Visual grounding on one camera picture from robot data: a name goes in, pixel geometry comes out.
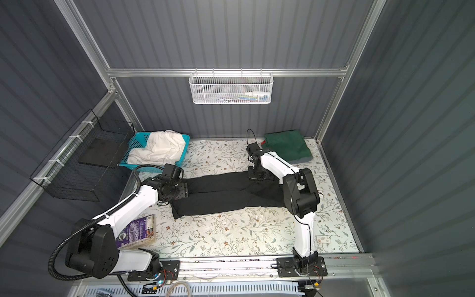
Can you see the white bottle in basket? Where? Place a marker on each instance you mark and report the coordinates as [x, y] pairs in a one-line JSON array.
[[257, 94]]

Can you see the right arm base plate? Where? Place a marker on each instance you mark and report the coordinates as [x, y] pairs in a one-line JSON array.
[[292, 267]]

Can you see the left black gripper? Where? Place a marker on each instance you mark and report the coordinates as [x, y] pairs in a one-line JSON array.
[[184, 191]]

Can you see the teal plastic laundry basket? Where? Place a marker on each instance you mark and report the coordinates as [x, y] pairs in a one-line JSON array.
[[137, 143]]

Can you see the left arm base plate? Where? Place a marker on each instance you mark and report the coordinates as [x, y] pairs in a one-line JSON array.
[[166, 270]]

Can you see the folded grey t-shirt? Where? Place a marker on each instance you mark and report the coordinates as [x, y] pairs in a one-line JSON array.
[[301, 160]]

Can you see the floral table mat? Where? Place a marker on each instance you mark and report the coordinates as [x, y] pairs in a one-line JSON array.
[[251, 231]]

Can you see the folded green t-shirt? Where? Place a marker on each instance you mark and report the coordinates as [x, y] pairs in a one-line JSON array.
[[289, 145]]

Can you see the purple book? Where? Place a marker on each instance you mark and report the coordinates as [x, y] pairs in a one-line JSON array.
[[138, 233]]

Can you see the small white charger box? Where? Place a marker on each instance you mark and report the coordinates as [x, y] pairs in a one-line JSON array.
[[323, 240]]

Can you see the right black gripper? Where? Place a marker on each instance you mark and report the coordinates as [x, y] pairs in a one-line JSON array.
[[251, 176]]

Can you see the white wire wall basket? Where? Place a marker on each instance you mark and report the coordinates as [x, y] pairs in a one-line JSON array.
[[229, 90]]

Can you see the black wire side basket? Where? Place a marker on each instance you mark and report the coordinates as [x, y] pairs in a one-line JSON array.
[[87, 167]]

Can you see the white t-shirt in basket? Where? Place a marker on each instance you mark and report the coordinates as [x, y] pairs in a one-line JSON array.
[[159, 148]]

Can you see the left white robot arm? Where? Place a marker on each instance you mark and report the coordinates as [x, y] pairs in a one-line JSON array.
[[92, 249]]

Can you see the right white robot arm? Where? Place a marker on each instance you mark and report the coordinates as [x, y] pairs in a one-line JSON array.
[[301, 198]]

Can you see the black t-shirt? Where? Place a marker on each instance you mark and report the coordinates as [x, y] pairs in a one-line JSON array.
[[227, 192]]

